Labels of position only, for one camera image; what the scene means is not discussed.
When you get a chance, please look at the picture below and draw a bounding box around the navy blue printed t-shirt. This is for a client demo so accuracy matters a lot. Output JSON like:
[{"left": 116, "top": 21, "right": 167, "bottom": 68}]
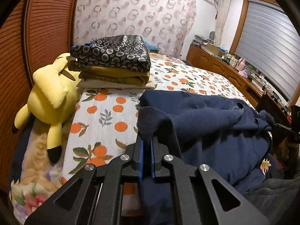
[{"left": 137, "top": 90, "right": 274, "bottom": 224}]

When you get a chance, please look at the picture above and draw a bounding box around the orange-fruit print white sheet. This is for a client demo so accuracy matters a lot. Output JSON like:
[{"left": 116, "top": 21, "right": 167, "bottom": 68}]
[{"left": 60, "top": 57, "right": 255, "bottom": 216}]

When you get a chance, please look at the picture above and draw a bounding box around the mustard yellow folded garment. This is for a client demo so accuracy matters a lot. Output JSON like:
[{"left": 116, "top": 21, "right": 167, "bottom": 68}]
[{"left": 68, "top": 60, "right": 150, "bottom": 86}]

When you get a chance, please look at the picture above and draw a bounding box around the pink kettle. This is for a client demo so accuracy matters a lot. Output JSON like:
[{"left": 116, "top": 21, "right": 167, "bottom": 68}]
[{"left": 235, "top": 57, "right": 246, "bottom": 72}]

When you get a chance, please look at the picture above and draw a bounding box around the beige folded garment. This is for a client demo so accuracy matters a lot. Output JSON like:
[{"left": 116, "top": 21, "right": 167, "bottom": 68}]
[{"left": 77, "top": 75, "right": 157, "bottom": 89}]

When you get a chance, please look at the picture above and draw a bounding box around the grey window roller blind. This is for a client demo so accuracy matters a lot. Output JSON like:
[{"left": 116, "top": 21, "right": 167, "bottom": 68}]
[{"left": 235, "top": 0, "right": 299, "bottom": 100}]

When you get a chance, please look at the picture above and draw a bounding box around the flower-patterned bed quilt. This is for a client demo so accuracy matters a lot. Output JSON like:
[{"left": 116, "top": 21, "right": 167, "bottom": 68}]
[{"left": 9, "top": 120, "right": 71, "bottom": 224}]

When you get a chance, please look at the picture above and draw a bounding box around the yellow plush toy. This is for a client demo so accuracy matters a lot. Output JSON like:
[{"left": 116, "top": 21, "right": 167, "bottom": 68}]
[{"left": 14, "top": 53, "right": 80, "bottom": 164}]

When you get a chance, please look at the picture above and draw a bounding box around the navy circle-patterned folded garment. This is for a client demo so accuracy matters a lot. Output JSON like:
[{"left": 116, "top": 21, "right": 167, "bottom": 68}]
[{"left": 68, "top": 35, "right": 151, "bottom": 73}]

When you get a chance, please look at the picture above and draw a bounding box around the cardboard box with blue cloth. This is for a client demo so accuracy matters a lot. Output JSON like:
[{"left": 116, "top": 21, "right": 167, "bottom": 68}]
[{"left": 144, "top": 41, "right": 159, "bottom": 53}]

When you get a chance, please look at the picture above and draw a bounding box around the wooden sideboard cabinet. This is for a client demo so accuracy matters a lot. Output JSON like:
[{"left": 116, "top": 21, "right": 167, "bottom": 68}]
[{"left": 186, "top": 44, "right": 262, "bottom": 108}]

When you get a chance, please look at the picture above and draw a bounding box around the open cardboard box on cabinet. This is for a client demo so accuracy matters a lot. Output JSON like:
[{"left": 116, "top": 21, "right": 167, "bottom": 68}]
[{"left": 201, "top": 43, "right": 225, "bottom": 57}]

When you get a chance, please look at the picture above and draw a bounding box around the wooden louvred wardrobe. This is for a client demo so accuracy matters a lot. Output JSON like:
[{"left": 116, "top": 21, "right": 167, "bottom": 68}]
[{"left": 1, "top": 0, "right": 77, "bottom": 192}]

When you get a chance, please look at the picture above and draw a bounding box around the circle-patterned wall cloth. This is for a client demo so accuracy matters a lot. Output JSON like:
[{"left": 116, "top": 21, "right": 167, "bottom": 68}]
[{"left": 73, "top": 0, "right": 196, "bottom": 58}]

